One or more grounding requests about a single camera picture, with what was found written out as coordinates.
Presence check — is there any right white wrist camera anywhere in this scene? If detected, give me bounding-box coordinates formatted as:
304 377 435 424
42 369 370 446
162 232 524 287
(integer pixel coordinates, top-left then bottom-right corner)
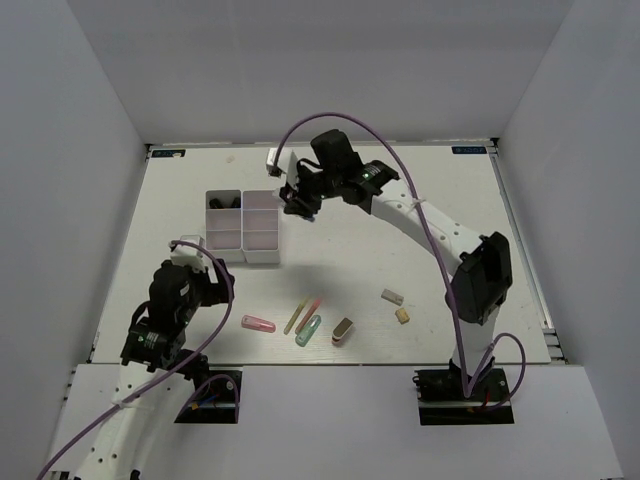
266 147 298 186

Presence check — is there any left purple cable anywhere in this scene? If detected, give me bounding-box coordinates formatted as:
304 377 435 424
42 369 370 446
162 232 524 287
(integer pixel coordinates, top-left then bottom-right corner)
37 240 239 480

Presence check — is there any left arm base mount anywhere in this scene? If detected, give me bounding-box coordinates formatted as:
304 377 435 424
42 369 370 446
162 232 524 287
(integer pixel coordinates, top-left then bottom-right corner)
175 368 243 425

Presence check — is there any pink correction tape dispenser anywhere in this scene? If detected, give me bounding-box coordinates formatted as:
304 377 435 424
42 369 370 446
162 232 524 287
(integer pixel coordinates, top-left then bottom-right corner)
241 315 276 333

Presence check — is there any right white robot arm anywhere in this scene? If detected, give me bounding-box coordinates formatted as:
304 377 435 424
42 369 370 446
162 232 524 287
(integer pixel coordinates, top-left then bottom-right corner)
266 129 513 399

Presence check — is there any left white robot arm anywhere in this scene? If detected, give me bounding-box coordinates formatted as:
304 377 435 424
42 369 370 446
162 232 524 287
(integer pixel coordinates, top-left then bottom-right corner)
74 257 235 479

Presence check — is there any brown white stamp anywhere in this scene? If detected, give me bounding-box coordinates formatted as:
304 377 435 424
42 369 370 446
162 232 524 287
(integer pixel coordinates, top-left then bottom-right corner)
331 317 354 345

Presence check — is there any right white compartment organizer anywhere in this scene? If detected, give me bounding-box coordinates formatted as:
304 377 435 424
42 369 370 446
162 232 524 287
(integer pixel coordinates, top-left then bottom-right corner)
241 190 280 265

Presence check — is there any blue table label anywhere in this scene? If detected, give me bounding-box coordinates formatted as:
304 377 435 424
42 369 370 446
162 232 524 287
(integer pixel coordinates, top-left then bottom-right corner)
151 149 186 158
451 145 487 155

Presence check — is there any white compartment organizer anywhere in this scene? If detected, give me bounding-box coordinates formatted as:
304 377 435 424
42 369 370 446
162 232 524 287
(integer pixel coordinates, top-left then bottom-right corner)
241 190 280 265
205 190 245 263

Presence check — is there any left white compartment organizer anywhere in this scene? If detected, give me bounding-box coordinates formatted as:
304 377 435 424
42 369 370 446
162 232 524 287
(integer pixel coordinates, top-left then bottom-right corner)
205 190 245 263

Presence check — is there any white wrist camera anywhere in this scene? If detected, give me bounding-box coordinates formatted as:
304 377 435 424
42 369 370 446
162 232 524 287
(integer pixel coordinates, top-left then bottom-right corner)
266 147 298 186
169 235 213 273

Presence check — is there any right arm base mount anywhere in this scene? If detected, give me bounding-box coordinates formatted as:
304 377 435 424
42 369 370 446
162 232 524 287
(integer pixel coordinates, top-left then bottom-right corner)
412 368 515 426

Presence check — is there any green correction tape dispenser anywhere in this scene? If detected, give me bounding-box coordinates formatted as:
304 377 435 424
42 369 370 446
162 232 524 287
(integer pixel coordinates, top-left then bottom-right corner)
295 315 322 347

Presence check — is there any left blue table label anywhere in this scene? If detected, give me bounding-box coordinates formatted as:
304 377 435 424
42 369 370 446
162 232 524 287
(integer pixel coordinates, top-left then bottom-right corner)
151 149 186 158

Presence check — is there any green black highlighter marker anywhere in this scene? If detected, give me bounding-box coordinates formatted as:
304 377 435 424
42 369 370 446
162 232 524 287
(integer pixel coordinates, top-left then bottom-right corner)
208 196 241 210

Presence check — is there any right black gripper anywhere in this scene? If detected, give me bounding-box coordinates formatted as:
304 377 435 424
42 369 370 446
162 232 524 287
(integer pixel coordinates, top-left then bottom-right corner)
280 163 341 219

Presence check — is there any orange highlighter pen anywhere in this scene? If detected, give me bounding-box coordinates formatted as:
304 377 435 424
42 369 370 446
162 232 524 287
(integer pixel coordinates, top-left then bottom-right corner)
295 298 322 334

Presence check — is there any yellow highlighter pen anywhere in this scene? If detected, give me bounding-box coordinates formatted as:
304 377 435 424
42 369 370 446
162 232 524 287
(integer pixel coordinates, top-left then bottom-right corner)
283 297 310 335

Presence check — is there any right blue table label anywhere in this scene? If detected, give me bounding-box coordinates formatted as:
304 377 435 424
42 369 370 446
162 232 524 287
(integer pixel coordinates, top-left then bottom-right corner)
451 145 487 155

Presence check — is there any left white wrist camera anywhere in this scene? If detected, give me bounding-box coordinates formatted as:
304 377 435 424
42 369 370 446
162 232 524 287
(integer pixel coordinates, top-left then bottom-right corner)
169 235 213 273

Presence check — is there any small yellow eraser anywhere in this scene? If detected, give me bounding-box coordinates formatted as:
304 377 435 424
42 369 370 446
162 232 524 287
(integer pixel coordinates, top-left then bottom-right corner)
395 308 410 325

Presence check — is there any white dirty eraser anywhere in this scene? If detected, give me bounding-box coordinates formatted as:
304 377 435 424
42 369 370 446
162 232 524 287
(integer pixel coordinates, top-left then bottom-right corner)
381 289 404 306

